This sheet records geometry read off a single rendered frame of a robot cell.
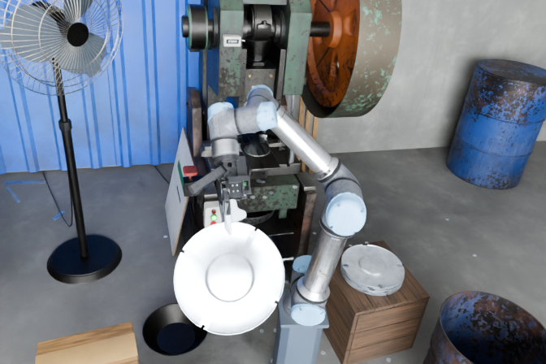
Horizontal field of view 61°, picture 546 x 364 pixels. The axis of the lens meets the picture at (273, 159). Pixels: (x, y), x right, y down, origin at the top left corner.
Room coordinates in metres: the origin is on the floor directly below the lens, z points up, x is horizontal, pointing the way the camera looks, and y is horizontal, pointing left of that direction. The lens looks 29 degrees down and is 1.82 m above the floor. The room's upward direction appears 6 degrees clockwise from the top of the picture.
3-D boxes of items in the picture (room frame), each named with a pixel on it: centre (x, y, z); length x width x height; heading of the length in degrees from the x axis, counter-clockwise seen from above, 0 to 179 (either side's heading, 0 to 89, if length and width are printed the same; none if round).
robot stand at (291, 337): (1.31, -0.17, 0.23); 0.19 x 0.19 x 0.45; 6
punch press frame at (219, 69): (2.21, 0.16, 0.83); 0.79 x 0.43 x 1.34; 18
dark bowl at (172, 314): (1.47, 0.37, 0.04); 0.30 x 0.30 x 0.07
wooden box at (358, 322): (1.65, -0.51, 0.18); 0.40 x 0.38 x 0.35; 22
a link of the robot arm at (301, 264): (1.30, -0.17, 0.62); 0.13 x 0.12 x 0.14; 0
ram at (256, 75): (2.03, 0.11, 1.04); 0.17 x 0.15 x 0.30; 18
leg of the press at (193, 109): (2.12, 0.42, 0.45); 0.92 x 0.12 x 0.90; 18
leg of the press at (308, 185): (2.28, -0.09, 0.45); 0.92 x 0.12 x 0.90; 18
